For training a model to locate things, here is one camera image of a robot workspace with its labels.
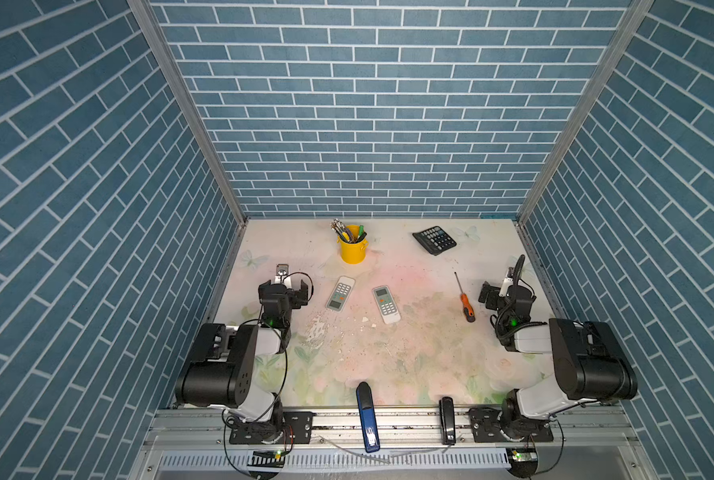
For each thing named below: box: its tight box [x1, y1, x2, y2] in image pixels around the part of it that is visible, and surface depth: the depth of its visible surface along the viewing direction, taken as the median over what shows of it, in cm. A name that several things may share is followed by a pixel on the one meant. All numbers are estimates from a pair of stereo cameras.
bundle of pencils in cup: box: [330, 218, 355, 243], surface depth 98 cm
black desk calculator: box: [412, 226, 458, 256], surface depth 114 cm
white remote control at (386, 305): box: [371, 285, 402, 325], surface depth 97 cm
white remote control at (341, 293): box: [326, 275, 356, 311], surface depth 100 cm
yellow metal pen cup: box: [337, 235, 368, 265], surface depth 104 cm
